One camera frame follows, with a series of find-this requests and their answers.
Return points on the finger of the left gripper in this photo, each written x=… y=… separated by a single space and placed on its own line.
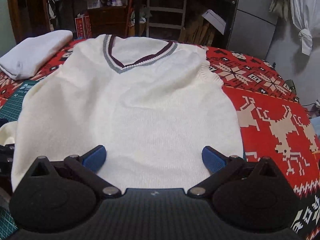
x=6 y=160

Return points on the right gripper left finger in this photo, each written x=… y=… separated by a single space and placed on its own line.
x=85 y=169

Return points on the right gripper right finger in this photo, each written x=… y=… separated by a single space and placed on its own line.
x=221 y=168

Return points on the cream knit sweater vest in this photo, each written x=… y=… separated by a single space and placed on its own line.
x=153 y=104

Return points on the green cutting mat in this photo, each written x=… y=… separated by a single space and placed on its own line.
x=10 y=111

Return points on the red patterned tablecloth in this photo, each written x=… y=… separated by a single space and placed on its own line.
x=274 y=196

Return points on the folded white cloth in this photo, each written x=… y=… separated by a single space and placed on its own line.
x=25 y=59

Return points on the red boxes on floor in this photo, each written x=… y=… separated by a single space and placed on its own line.
x=83 y=26

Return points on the grey refrigerator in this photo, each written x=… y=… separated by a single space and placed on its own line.
x=253 y=28

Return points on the dark wooden shelf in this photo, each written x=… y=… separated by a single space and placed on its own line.
x=207 y=22

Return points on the white knotted curtain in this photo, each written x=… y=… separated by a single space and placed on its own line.
x=305 y=17

